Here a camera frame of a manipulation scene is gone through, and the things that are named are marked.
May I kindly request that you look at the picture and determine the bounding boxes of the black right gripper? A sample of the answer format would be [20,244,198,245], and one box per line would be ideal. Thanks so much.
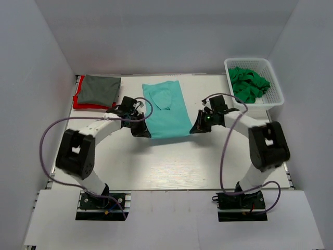
[191,109,217,134]

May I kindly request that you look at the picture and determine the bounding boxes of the teal t shirt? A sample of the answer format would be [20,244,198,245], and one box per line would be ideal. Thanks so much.
[142,81,192,139]

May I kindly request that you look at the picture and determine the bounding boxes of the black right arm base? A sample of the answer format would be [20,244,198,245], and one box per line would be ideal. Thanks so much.
[212,191,267,222]

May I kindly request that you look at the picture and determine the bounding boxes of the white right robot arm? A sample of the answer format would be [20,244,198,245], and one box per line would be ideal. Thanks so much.
[189,93,290,208]

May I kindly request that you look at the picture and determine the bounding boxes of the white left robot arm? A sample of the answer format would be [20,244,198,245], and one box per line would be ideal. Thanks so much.
[56,96,153,208]

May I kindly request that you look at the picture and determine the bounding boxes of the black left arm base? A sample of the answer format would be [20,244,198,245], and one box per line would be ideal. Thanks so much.
[75,191,131,221]

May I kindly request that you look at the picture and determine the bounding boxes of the folded grey t shirt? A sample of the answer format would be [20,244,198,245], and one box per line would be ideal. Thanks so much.
[77,75,121,108]

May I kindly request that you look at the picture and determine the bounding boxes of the crumpled green t shirt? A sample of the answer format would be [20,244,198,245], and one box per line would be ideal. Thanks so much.
[228,67,271,104]

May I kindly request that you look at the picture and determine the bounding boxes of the folded red t shirt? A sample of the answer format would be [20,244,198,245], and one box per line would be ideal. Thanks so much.
[72,75,109,110]

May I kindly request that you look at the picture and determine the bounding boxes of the white plastic basket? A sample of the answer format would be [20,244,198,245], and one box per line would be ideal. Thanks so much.
[224,58,284,111]

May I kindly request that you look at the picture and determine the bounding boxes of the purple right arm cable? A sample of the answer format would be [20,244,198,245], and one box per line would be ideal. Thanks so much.
[201,93,281,216]

